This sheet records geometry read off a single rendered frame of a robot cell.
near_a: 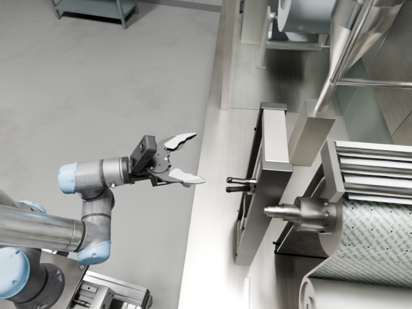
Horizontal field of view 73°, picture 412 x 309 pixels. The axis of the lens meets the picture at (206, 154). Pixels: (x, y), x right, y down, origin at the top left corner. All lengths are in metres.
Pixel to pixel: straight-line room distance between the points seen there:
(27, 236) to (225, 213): 0.60
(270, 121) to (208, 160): 0.62
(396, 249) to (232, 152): 0.75
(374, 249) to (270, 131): 0.25
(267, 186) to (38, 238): 0.49
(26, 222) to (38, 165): 1.88
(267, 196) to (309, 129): 0.51
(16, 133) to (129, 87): 1.05
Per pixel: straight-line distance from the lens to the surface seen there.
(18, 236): 0.70
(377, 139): 1.14
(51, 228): 0.71
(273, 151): 0.49
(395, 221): 0.54
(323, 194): 0.61
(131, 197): 2.13
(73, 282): 1.11
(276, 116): 0.55
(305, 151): 1.10
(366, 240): 0.53
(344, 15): 0.78
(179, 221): 1.99
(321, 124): 1.00
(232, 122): 1.27
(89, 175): 0.73
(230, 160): 1.13
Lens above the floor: 1.82
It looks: 53 degrees down
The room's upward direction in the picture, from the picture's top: straight up
